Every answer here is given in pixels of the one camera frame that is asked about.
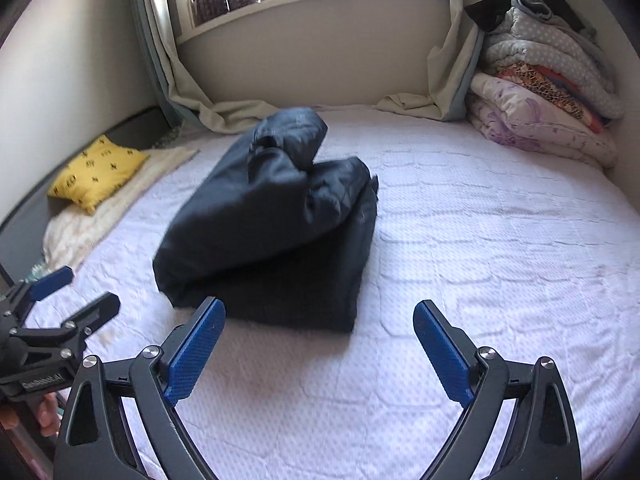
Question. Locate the stack of folded blankets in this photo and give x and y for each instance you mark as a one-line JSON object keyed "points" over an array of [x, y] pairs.
{"points": [[550, 55]]}

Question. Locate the white quilted bed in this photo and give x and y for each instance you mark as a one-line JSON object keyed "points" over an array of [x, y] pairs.
{"points": [[475, 210]]}

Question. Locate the yellow patterned pillow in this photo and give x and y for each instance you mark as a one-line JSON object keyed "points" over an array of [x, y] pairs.
{"points": [[97, 170]]}

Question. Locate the cream textured towel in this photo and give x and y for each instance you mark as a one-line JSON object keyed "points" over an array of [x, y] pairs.
{"points": [[80, 230]]}

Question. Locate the person's left hand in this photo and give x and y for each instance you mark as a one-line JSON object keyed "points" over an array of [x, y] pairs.
{"points": [[47, 412]]}

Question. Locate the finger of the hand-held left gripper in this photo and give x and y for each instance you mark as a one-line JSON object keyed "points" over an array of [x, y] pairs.
{"points": [[50, 282], [92, 312]]}

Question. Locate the orange patterned blanket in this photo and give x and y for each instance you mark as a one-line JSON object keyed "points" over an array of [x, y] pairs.
{"points": [[540, 85]]}

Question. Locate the black cloth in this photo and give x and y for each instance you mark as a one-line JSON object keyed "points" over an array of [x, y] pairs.
{"points": [[490, 10]]}

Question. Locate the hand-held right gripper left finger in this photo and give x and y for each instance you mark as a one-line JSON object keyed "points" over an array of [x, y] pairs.
{"points": [[197, 345]]}

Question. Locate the black padded jacket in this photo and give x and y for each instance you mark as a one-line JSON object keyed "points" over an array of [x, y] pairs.
{"points": [[260, 220]]}

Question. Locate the purple floral quilt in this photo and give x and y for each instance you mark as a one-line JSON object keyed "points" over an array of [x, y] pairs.
{"points": [[530, 120]]}

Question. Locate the white windowsill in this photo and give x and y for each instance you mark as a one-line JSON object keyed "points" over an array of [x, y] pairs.
{"points": [[310, 5]]}

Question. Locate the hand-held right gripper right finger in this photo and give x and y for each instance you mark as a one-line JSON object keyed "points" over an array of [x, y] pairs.
{"points": [[442, 345]]}

